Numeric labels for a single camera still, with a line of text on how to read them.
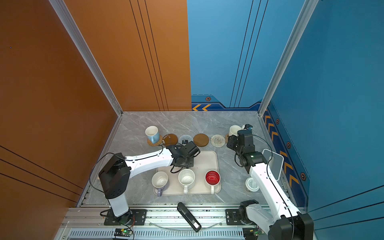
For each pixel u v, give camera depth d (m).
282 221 0.38
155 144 1.00
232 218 0.72
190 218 0.70
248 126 0.70
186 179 0.85
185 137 1.05
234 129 1.00
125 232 0.71
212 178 0.85
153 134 0.94
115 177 0.47
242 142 0.60
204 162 0.91
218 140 1.02
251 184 0.77
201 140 1.03
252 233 0.70
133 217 0.72
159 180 0.84
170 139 1.03
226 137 1.05
